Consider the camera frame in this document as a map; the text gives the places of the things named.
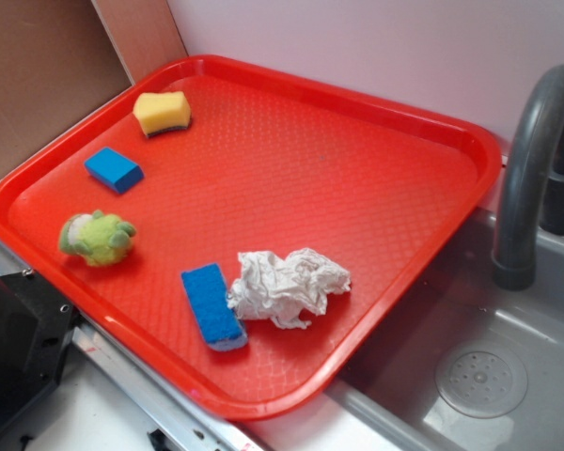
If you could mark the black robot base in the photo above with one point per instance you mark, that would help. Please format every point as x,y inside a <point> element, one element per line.
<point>35,330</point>

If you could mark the blue block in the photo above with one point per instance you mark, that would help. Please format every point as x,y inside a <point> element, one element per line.
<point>114,170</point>

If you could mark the red plastic tray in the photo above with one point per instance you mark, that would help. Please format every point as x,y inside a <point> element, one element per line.
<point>271,162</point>

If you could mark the crumpled white paper towel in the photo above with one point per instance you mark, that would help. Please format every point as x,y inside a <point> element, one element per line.
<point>282,289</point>

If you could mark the blue scrub sponge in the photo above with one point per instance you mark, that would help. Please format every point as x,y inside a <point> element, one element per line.
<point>206,291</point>

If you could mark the yellow sponge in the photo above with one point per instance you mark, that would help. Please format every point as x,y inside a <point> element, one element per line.
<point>162,112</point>

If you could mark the green plush toy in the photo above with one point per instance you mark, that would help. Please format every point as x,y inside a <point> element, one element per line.
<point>99,239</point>

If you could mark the grey plastic sink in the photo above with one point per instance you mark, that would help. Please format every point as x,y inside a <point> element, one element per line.
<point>390,381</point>

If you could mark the sink drain cover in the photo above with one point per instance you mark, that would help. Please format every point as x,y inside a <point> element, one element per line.
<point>481,380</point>

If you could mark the grey toy faucet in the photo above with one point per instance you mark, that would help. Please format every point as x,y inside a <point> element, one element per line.
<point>532,194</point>

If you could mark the brown cardboard panel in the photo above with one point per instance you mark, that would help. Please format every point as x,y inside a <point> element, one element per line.
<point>62,60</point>

